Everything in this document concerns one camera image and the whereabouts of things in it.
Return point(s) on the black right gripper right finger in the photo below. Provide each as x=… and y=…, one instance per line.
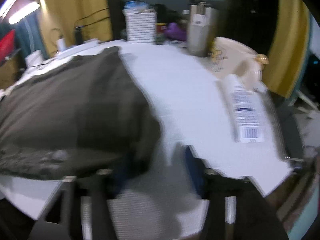
x=236, y=208

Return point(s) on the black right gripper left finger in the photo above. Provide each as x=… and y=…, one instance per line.
x=79, y=208

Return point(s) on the dark olive garment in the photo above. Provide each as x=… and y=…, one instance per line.
x=82, y=116

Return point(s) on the white labelled bottle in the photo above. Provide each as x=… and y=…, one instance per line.
x=245, y=120

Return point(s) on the brown cardboard box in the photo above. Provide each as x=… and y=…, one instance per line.
x=11, y=70

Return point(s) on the white desk lamp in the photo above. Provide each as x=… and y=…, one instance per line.
x=27, y=28

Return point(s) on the white charger adapter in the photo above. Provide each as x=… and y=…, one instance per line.
x=61, y=45

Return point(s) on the black charger adapter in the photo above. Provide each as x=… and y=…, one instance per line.
x=78, y=35

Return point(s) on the purple object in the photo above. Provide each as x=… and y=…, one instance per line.
x=175, y=32

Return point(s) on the steel tumbler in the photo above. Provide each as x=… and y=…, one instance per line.
x=202, y=26

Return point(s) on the white plastic basket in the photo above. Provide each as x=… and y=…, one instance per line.
x=140, y=25

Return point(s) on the yellow curtain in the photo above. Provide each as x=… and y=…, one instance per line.
x=60, y=17

